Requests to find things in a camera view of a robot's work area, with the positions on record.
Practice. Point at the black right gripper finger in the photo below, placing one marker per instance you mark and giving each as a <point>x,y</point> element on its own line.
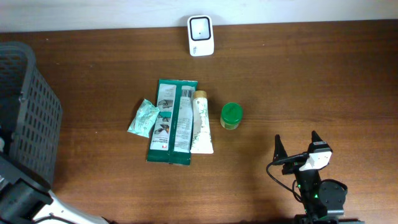
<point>279,150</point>
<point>316,137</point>

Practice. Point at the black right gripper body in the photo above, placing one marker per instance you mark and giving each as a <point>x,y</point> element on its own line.
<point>291,167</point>

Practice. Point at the green lid jar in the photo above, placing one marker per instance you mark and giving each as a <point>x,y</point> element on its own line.
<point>231,115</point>

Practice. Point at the white tube with tan cap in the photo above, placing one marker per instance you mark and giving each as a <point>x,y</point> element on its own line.
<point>201,139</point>

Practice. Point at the green white package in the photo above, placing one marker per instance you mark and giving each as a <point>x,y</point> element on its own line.
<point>172,135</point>

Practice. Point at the mint green small packet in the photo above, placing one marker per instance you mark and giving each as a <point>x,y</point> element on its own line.
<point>144,120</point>

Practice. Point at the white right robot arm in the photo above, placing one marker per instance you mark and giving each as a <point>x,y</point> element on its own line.
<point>322,200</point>

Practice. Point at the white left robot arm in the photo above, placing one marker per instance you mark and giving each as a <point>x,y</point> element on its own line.
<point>27,198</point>

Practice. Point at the white barcode scanner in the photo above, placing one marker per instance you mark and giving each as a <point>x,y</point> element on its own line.
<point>200,36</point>

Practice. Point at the grey plastic mesh basket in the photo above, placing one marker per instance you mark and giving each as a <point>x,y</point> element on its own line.
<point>31,113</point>

